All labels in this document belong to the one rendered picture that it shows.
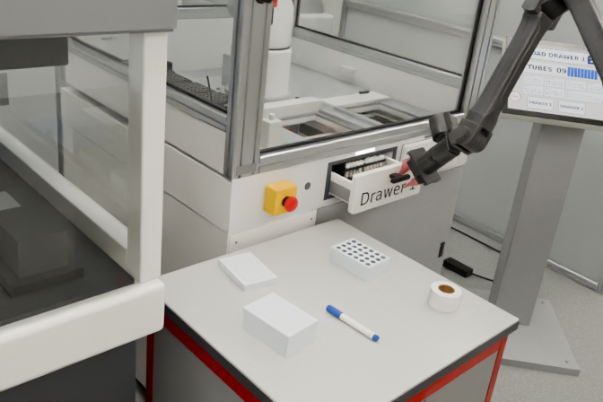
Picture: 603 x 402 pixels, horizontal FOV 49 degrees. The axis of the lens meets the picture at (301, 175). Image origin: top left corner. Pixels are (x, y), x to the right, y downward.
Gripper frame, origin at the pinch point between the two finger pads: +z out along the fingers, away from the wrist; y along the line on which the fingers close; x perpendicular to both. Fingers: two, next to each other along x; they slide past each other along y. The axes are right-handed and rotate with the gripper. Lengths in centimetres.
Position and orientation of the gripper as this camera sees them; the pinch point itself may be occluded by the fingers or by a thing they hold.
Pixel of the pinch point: (403, 180)
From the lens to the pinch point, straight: 184.4
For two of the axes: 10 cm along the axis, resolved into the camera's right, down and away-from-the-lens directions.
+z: -5.3, 4.6, 7.1
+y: -4.3, -8.7, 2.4
